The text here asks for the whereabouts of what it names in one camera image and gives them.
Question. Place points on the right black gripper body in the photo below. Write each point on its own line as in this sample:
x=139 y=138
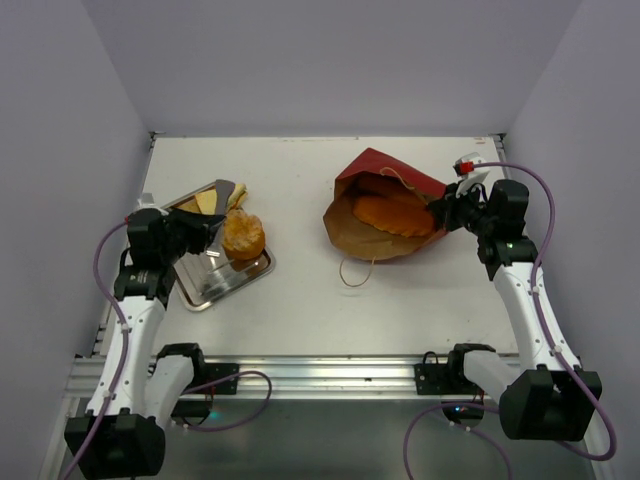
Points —
x=454 y=211

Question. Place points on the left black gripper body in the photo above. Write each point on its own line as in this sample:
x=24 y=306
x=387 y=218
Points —
x=187 y=229

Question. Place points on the fake bread slice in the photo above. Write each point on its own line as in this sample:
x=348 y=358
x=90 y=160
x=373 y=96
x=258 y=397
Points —
x=203 y=202

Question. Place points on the metal tongs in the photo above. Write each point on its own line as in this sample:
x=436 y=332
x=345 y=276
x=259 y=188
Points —
x=224 y=190

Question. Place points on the fake triangle sandwich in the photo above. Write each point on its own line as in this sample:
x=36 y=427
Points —
x=238 y=196

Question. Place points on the sugared round fake bun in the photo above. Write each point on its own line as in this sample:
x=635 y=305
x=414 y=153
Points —
x=243 y=237

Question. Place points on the red brown paper bag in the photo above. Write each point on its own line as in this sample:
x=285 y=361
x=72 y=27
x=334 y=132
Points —
x=378 y=174

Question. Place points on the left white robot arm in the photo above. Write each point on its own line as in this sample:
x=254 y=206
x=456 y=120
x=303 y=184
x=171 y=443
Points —
x=122 y=432

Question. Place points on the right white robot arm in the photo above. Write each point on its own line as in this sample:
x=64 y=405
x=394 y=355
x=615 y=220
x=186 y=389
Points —
x=550 y=396

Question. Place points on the flat orange fake pastry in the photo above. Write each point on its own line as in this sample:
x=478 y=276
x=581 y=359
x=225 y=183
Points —
x=394 y=217

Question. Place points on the stainless steel tray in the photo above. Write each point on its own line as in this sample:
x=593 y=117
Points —
x=202 y=281

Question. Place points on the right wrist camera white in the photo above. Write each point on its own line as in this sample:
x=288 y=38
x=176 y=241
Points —
x=468 y=169

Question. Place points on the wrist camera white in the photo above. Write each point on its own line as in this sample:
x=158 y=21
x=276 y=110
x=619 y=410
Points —
x=146 y=201
x=468 y=169

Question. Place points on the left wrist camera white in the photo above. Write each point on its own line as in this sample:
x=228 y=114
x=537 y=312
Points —
x=146 y=201

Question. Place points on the aluminium mounting rail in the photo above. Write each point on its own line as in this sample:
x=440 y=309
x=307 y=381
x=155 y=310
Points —
x=293 y=377

